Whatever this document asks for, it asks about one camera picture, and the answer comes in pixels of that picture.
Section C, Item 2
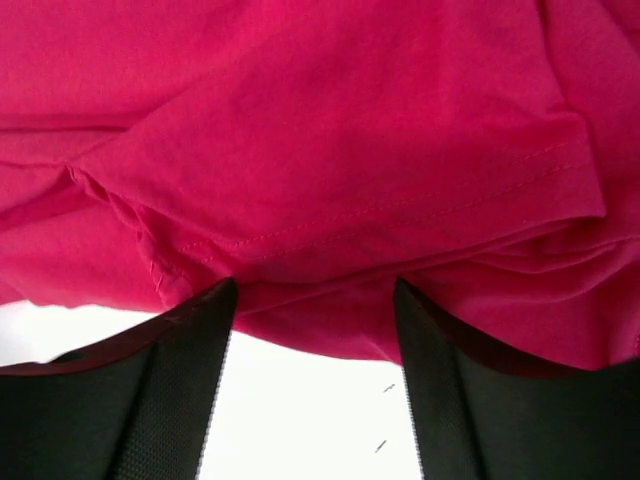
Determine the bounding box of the crimson red t shirt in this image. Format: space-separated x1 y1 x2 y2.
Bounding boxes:
1 1 639 369

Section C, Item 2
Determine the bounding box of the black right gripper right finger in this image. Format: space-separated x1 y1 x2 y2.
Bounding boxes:
394 279 639 479

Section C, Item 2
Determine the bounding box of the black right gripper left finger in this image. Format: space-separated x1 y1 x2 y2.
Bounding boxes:
1 279 235 480

